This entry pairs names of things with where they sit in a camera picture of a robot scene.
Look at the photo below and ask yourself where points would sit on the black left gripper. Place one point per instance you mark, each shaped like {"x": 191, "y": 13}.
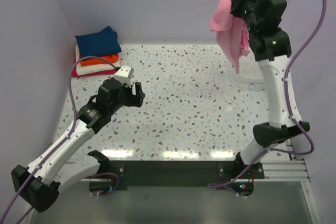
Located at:
{"x": 136, "y": 100}

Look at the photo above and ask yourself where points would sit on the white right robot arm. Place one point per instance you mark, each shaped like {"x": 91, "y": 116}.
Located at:
{"x": 272, "y": 51}

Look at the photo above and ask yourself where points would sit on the folded crimson red t shirt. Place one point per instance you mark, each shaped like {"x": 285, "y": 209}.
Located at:
{"x": 94, "y": 74}

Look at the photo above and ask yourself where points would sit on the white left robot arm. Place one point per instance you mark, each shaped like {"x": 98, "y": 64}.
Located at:
{"x": 35, "y": 183}

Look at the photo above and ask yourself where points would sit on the white plastic basket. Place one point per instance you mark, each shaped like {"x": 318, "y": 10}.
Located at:
{"x": 249, "y": 70}

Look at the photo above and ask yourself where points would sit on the aluminium rail frame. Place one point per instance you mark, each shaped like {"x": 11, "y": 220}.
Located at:
{"x": 277, "y": 198}

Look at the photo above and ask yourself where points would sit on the folded navy blue t shirt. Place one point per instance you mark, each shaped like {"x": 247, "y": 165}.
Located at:
{"x": 102, "y": 43}

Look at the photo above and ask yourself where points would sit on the folded cream white t shirt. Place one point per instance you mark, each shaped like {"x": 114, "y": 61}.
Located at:
{"x": 81, "y": 71}

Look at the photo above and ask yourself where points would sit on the folded orange t shirt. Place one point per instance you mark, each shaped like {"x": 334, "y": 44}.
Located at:
{"x": 102, "y": 60}

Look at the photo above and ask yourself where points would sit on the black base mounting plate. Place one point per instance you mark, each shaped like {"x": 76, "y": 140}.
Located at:
{"x": 121, "y": 175}

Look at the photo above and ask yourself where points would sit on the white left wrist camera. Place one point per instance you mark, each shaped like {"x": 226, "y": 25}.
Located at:
{"x": 124, "y": 75}

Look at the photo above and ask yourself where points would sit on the pink t shirt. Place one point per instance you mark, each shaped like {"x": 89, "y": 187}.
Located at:
{"x": 232, "y": 34}

